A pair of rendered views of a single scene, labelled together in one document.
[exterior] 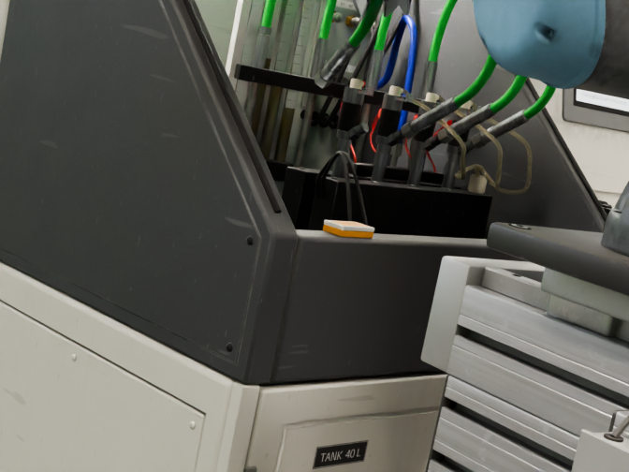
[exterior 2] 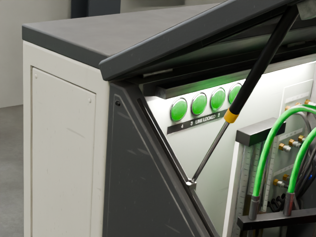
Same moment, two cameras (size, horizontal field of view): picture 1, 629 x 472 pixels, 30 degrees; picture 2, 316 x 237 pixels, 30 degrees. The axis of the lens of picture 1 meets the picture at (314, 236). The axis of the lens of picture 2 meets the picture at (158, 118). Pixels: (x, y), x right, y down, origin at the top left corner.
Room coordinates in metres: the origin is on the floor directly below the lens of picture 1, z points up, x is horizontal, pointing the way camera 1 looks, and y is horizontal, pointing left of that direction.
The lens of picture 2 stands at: (0.55, 0.37, 1.77)
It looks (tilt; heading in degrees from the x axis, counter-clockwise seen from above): 21 degrees down; 359
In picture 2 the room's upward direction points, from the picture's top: 5 degrees clockwise
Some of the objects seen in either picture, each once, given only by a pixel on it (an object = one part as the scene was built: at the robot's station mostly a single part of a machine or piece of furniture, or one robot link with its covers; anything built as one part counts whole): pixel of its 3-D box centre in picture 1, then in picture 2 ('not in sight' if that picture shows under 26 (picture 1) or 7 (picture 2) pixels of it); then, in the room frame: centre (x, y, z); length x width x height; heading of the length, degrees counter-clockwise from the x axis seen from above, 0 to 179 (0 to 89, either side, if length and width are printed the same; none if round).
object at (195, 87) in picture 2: not in sight; (248, 71); (1.77, 0.17, 1.43); 0.54 x 0.03 x 0.02; 136
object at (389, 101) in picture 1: (385, 170); not in sight; (1.64, -0.08, 1.00); 0.05 x 0.03 x 0.21; 46
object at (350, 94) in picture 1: (345, 166); not in sight; (1.58, -0.02, 1.00); 0.05 x 0.03 x 0.21; 46
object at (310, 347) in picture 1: (455, 302); not in sight; (1.43, -0.19, 0.87); 0.62 x 0.04 x 0.16; 136
